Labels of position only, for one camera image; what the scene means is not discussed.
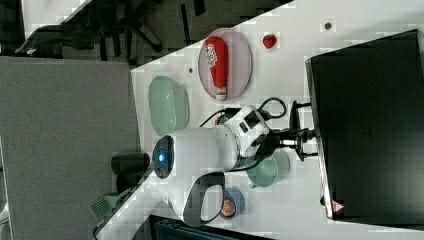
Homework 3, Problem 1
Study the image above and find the black cylinder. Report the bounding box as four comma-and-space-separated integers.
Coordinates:
111, 153, 150, 175
116, 174, 145, 193

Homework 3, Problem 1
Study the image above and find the red ketchup bottle toy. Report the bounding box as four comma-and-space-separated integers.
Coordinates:
205, 36, 228, 101

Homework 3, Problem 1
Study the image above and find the grey partition panel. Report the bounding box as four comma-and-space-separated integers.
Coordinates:
0, 57, 138, 240

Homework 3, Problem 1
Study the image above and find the blue bowl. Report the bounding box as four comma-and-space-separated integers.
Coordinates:
220, 187, 245, 219

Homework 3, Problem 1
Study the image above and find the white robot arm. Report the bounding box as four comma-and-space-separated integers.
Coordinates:
152, 105, 312, 227

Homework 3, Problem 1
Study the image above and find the grey round plate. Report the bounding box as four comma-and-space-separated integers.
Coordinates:
198, 28, 252, 100

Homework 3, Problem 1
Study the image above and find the green spatula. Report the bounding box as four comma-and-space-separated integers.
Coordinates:
88, 189, 130, 221

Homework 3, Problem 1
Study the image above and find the black office chair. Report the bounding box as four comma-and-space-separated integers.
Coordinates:
14, 0, 208, 66

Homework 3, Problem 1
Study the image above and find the green cup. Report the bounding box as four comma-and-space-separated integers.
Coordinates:
246, 150, 290, 189

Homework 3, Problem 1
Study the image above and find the orange slice toy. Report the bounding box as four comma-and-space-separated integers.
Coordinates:
221, 200, 236, 217

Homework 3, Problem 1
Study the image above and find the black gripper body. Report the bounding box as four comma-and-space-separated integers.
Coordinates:
264, 128, 305, 157

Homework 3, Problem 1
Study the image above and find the black toaster oven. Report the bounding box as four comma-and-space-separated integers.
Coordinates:
305, 29, 424, 229

